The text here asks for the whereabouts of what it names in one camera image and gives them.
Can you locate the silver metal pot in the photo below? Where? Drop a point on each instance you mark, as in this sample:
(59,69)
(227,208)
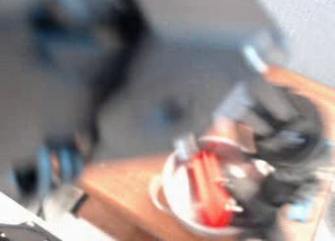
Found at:
(173,191)

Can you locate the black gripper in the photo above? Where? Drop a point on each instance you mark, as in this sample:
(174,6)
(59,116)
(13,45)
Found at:
(271,179)

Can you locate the red rectangular block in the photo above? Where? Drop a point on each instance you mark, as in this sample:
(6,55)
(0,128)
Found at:
(214,199)

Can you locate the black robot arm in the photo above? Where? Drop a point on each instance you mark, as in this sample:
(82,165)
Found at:
(157,76)

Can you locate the blue tape strip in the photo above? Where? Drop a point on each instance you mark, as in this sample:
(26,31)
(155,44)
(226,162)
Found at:
(301,209)

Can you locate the black device with handle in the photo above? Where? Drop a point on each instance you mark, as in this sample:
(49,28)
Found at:
(25,233)

